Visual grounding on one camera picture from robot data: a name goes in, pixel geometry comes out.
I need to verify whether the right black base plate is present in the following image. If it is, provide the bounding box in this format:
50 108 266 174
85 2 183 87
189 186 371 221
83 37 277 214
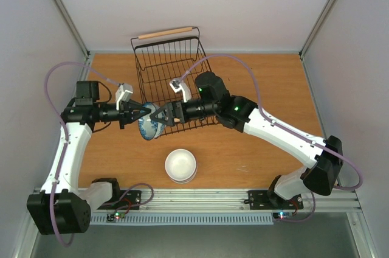
244 190 304 211

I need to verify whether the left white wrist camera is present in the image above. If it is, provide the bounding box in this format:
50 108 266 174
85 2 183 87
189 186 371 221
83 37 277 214
115 83 133 111

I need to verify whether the blue floral porcelain bowl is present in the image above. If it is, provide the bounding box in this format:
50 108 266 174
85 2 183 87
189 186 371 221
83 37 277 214
138 102 166 141

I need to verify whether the black wire dish rack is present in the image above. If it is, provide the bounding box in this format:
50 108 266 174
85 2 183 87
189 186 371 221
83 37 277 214
131 27 218 136

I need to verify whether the plain white bowl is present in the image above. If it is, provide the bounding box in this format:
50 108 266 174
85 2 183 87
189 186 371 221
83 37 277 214
165 148 198 184

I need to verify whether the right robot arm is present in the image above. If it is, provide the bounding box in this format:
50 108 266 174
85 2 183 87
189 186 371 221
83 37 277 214
150 72 343 208

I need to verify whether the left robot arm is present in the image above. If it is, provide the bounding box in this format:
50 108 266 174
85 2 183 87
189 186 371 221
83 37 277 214
27 81 151 235

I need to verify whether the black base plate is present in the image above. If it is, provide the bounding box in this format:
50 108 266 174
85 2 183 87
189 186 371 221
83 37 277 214
101 190 142 210
244 190 304 211

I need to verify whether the aluminium mounting rail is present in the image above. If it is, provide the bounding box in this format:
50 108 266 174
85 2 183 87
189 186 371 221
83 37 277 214
27 187 362 214

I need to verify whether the blue slotted cable duct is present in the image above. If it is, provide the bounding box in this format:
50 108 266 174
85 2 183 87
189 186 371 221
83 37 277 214
90 212 274 226

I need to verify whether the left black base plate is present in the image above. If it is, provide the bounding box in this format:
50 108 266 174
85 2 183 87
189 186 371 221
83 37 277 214
101 190 142 210

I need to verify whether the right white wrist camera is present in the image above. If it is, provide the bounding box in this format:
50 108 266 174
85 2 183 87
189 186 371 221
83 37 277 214
169 78 192 103

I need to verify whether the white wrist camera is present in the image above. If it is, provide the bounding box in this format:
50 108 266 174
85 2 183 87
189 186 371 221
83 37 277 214
115 83 133 111
169 78 192 103

